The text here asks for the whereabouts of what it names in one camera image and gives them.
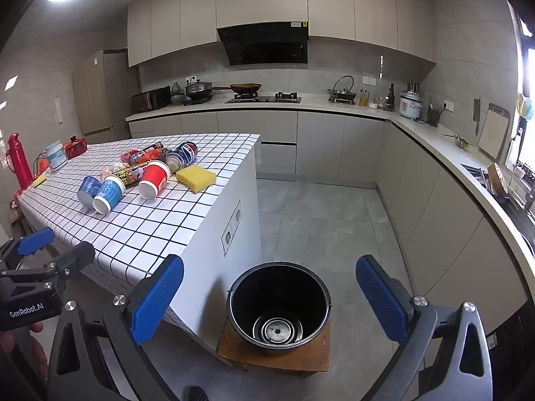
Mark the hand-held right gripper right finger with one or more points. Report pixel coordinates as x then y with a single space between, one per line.
382 300

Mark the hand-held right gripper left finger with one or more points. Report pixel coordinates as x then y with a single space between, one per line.
159 296

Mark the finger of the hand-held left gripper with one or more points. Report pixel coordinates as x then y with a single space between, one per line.
35 242
77 259

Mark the black plastic bucket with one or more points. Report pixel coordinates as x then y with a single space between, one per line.
250 300

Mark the person's left hand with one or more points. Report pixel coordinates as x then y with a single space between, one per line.
8 342

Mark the small yellow sponge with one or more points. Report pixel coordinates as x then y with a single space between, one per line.
40 180

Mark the dark blue patterned cup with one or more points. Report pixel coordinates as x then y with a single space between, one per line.
87 190

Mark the light blue patterned cup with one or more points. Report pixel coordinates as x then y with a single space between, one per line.
109 194

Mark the red thermos flask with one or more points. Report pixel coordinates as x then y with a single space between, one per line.
21 163

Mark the white tub with blue label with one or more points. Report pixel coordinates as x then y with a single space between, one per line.
55 156

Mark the crumpled white tissue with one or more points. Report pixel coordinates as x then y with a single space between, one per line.
109 173

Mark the low wooden stool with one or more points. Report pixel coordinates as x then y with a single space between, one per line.
234 351

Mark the island socket panel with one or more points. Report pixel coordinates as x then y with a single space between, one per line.
231 227

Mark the yellow printed can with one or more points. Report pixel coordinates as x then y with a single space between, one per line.
146 150
131 174

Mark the small red pot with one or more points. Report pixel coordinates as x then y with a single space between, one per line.
75 147

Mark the black shoe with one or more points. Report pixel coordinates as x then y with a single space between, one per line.
197 394

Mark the red paper cup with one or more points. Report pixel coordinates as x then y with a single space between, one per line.
154 175

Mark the clear wrapper with red pattern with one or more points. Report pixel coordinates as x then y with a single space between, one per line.
130 155

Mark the red plastic bag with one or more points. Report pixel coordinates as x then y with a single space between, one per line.
150 158

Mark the large yellow sponge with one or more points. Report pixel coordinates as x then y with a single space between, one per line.
196 177

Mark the blue soda can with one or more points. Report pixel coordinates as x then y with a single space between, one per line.
184 154

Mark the kitchen sink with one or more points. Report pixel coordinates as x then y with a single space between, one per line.
474 171

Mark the beige refrigerator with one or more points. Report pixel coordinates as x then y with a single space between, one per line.
98 96

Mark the black microwave oven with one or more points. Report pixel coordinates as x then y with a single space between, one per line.
150 99

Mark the green scallion bunch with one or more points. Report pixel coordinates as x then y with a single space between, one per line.
459 141

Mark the black utensil holder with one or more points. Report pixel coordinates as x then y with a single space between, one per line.
432 117

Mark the white rice cooker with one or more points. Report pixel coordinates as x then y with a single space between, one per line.
409 106

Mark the green ceramic jar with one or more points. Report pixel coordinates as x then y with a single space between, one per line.
177 90

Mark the small white jar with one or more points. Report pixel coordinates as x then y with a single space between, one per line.
377 103

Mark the dark glass bottle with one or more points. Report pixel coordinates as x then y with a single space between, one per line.
390 100

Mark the yellow oil bottle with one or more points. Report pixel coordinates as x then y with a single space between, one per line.
363 100

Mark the grey cutting board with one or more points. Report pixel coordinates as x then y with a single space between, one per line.
493 131

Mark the grey pot with lid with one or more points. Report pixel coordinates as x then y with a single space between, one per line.
199 90

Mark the kitchen cleaver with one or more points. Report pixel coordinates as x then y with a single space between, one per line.
477 112

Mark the steel chopstick holder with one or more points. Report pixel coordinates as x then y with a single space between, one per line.
412 86

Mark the black gas stove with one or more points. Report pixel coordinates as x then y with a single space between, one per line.
263 99

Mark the kitchen window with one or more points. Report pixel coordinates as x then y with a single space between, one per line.
524 71

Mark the black range hood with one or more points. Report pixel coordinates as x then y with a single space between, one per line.
263 46

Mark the beige upper cabinets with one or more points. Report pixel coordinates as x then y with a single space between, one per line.
334 8

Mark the white wall socket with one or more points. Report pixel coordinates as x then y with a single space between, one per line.
192 80
368 81
449 105

